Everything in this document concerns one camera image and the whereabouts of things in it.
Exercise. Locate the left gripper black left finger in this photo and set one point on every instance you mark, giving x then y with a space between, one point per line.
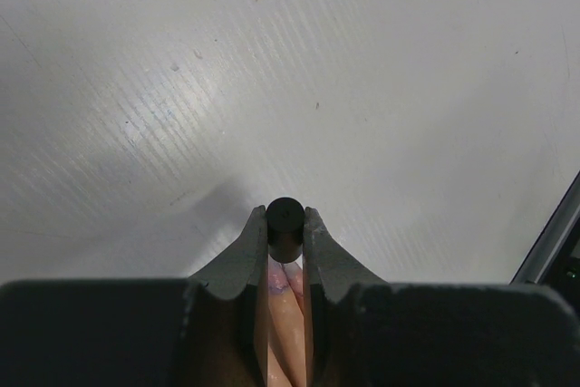
202 330

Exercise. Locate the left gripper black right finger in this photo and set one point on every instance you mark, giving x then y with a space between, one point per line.
364 331

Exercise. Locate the mannequin hand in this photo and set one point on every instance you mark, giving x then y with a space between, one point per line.
286 359

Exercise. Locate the nail polish brush cap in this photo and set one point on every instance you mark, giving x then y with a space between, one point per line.
285 218

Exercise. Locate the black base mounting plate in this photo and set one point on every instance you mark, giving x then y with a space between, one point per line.
553 260

